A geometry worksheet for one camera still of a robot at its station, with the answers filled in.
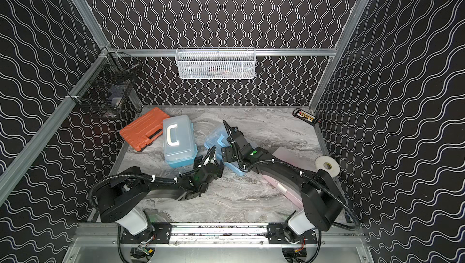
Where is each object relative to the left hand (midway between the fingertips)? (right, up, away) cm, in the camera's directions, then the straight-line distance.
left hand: (213, 157), depth 88 cm
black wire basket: (-56, +35, +4) cm, 66 cm away
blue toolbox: (-17, +6, +1) cm, 18 cm away
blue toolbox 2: (+2, +9, +2) cm, 9 cm away
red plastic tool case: (-41, +12, +13) cm, 44 cm away
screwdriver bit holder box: (+54, +21, +25) cm, 64 cm away
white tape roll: (+59, -5, +7) cm, 60 cm away
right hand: (+9, +3, -1) cm, 9 cm away
